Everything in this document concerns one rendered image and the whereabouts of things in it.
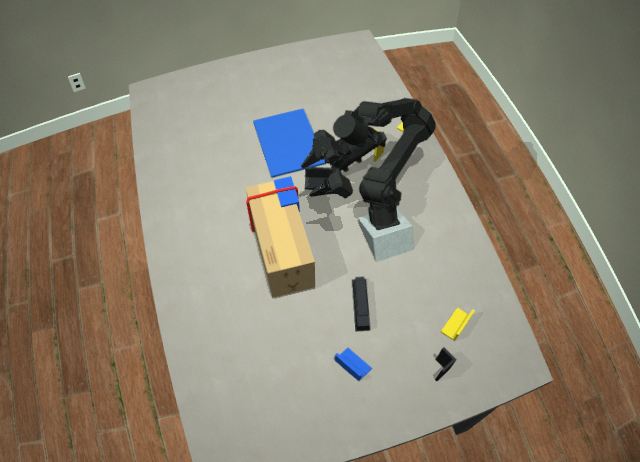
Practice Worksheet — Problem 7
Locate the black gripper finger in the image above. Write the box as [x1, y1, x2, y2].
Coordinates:
[301, 138, 320, 168]
[309, 177, 337, 197]

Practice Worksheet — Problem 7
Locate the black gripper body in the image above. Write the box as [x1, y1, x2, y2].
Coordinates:
[313, 130, 363, 198]

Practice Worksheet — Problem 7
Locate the tan cardboard box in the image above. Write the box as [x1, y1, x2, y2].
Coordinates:
[246, 181, 315, 298]

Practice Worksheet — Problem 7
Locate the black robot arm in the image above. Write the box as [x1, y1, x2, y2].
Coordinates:
[312, 98, 436, 230]

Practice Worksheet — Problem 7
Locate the blue flat rectangular slab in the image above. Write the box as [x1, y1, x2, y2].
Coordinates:
[253, 109, 314, 178]

